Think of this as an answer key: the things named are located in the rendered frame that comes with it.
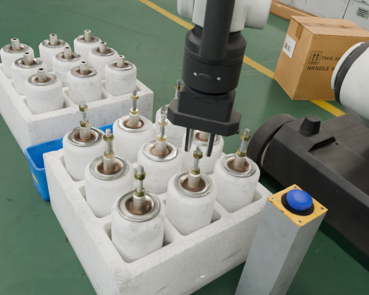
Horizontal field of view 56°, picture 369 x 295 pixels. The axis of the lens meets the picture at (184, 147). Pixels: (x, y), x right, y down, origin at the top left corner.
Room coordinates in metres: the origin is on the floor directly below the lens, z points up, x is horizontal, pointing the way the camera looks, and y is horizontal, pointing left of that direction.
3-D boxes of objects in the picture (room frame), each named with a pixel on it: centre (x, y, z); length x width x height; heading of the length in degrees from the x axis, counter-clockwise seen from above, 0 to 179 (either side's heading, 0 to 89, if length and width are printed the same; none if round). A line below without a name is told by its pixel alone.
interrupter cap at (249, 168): (0.58, -0.12, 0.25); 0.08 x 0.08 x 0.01
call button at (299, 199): (0.42, -0.19, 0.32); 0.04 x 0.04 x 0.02
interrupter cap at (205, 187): (0.50, -0.03, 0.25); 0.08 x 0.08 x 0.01
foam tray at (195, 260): (0.59, 0.05, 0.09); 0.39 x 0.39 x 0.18; 40
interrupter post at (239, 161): (0.58, -0.12, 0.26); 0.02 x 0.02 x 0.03
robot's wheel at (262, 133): (0.90, -0.28, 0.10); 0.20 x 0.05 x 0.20; 128
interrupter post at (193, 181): (0.50, -0.03, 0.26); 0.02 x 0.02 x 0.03
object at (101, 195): (0.52, 0.14, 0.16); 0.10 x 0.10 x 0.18
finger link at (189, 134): (0.51, 0.00, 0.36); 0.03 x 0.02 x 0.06; 170
